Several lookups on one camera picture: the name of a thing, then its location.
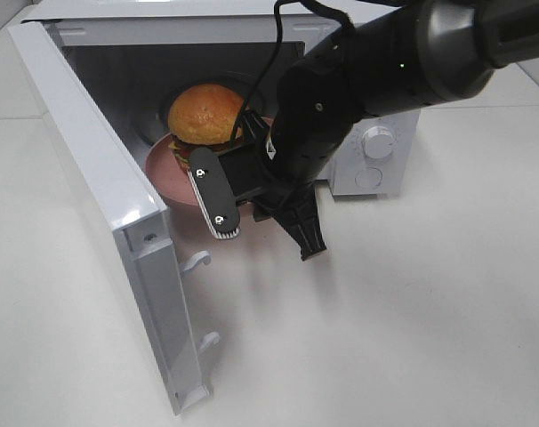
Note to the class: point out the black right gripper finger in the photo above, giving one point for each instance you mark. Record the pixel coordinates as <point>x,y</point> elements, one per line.
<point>299,218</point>
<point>213,193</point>

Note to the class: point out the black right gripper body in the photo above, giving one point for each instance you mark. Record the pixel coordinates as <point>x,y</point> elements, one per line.
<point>276,166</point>

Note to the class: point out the pink round plate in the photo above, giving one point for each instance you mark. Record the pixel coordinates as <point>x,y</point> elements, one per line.
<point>170,180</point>

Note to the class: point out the burger with lettuce and tomato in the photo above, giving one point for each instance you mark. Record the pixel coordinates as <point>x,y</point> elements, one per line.
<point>204,116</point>

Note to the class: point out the white microwave door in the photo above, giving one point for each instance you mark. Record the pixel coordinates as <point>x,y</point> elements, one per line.
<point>126,218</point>

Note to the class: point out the round white door release button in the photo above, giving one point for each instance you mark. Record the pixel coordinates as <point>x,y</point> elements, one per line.
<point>368,178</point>

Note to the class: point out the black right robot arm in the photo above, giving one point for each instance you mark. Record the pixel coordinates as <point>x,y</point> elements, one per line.
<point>420,54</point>

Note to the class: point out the white microwave oven body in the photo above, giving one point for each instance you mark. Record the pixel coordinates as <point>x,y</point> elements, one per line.
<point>106,73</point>

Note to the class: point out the lower white microwave knob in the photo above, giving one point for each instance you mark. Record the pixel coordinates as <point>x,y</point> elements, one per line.
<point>378,142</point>

